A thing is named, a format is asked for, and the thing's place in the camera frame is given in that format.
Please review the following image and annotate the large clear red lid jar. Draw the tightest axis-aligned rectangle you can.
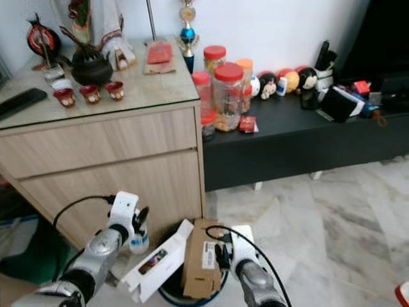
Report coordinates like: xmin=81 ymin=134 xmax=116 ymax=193
xmin=212 ymin=62 xmax=247 ymax=132

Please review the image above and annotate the thin metal pole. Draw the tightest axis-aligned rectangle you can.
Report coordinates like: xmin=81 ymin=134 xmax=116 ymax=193
xmin=146 ymin=0 xmax=157 ymax=43

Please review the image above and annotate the gold trophy with blue ball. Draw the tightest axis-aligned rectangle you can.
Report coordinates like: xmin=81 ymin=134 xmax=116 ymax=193
xmin=177 ymin=0 xmax=199 ymax=73

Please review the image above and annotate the orange lid jar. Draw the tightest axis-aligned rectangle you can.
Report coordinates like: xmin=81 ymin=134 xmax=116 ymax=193
xmin=235 ymin=57 xmax=254 ymax=88

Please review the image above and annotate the black television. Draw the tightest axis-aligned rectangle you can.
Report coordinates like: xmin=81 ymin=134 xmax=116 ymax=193
xmin=335 ymin=0 xmax=409 ymax=82

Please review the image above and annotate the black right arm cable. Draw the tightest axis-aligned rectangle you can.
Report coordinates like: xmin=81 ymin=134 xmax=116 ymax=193
xmin=204 ymin=224 xmax=292 ymax=307

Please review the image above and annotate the round red black ornament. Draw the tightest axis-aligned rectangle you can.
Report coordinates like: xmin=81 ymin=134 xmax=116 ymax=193
xmin=26 ymin=15 xmax=62 ymax=60

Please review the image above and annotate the narrow red lid jar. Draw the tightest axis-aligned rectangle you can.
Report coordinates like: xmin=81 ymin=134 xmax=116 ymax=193
xmin=191 ymin=70 xmax=215 ymax=142

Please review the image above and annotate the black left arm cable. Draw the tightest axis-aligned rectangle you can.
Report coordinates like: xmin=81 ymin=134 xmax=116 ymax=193
xmin=52 ymin=194 xmax=116 ymax=264

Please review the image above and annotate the robed figure statue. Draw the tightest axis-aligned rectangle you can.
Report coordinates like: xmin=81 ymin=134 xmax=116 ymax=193
xmin=50 ymin=0 xmax=136 ymax=72

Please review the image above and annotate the red packet on wooden tray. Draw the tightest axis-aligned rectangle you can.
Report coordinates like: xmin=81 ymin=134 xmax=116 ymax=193
xmin=143 ymin=39 xmax=177 ymax=75

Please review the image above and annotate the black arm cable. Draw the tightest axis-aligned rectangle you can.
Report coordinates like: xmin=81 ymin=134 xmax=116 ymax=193
xmin=52 ymin=194 xmax=116 ymax=264
xmin=204 ymin=224 xmax=292 ymax=307

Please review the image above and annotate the low black TV bench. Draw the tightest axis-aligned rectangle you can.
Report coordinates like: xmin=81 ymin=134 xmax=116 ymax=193
xmin=201 ymin=93 xmax=409 ymax=192

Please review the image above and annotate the long white carton box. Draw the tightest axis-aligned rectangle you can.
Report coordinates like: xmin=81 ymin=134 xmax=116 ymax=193
xmin=120 ymin=219 xmax=195 ymax=304

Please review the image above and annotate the brown cardboard box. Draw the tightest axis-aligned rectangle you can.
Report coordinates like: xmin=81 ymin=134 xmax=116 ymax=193
xmin=181 ymin=218 xmax=225 ymax=300

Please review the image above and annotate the red lid snack jar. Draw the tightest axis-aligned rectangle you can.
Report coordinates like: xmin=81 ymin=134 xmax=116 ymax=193
xmin=203 ymin=44 xmax=228 ymax=75

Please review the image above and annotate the black remote control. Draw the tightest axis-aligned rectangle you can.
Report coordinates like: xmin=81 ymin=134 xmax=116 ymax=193
xmin=0 ymin=88 xmax=49 ymax=120

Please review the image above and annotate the small red packet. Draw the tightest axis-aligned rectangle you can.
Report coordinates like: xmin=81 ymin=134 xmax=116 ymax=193
xmin=238 ymin=114 xmax=259 ymax=134

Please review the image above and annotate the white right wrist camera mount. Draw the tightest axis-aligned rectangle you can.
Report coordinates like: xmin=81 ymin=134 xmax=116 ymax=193
xmin=228 ymin=224 xmax=257 ymax=283

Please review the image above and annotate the small white cup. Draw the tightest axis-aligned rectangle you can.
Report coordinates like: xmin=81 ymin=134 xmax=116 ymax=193
xmin=51 ymin=78 xmax=72 ymax=92

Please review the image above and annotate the small red cup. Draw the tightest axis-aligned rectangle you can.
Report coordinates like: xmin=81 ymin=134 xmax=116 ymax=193
xmin=53 ymin=87 xmax=76 ymax=108
xmin=104 ymin=81 xmax=125 ymax=102
xmin=79 ymin=84 xmax=100 ymax=105

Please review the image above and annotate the small white bottle blue label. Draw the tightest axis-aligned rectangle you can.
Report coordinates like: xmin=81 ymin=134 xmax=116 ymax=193
xmin=129 ymin=233 xmax=150 ymax=255

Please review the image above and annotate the black haired doll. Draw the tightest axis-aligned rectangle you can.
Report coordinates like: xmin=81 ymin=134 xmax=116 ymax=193
xmin=295 ymin=67 xmax=320 ymax=110

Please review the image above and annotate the light wooden cabinet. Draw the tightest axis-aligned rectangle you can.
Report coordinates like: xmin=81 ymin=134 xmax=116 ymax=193
xmin=0 ymin=36 xmax=207 ymax=258

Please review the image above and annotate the black rubbish bin blue rim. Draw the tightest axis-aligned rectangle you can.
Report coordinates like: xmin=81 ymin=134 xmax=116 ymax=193
xmin=158 ymin=255 xmax=231 ymax=307

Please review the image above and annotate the black iron teapot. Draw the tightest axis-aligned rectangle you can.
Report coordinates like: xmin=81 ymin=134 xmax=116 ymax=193
xmin=65 ymin=44 xmax=116 ymax=88

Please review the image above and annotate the orange round doll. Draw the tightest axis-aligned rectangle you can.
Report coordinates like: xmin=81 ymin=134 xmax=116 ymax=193
xmin=276 ymin=67 xmax=300 ymax=95

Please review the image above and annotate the green stool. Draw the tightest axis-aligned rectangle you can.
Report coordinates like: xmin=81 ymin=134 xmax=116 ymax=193
xmin=0 ymin=223 xmax=65 ymax=286

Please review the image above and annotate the red edged marble table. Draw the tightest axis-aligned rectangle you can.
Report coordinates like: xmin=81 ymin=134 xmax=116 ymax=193
xmin=394 ymin=281 xmax=409 ymax=307

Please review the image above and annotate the black flat box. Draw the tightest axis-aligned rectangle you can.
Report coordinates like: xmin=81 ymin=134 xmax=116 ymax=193
xmin=318 ymin=84 xmax=369 ymax=123

